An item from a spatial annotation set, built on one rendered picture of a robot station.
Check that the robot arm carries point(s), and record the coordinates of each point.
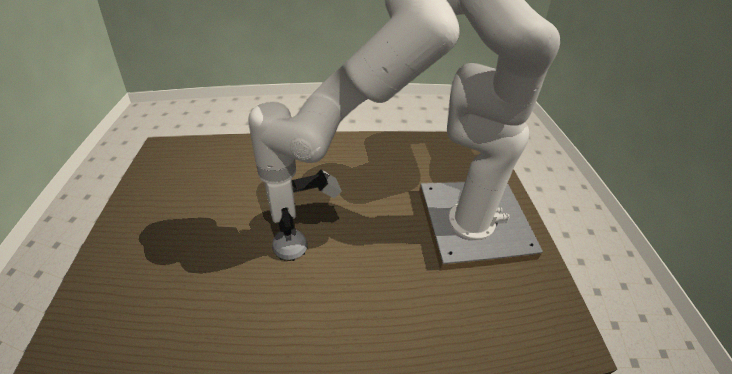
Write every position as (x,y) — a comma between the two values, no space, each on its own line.
(418,34)

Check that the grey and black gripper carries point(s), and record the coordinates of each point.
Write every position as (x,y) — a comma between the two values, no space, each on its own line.
(281,197)

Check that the silver dome bell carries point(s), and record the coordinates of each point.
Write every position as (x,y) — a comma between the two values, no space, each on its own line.
(289,244)

